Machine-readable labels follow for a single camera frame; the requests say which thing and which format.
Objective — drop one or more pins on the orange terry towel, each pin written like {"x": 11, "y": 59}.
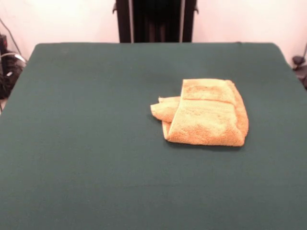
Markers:
{"x": 204, "y": 119}

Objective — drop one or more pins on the dark green table cloth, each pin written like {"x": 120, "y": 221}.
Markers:
{"x": 96, "y": 143}

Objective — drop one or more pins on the black equipment base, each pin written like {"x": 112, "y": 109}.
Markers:
{"x": 303, "y": 79}

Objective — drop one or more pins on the black power adapter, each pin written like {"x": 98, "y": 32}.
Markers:
{"x": 3, "y": 43}

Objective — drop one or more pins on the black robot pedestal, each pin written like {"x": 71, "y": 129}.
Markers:
{"x": 156, "y": 21}

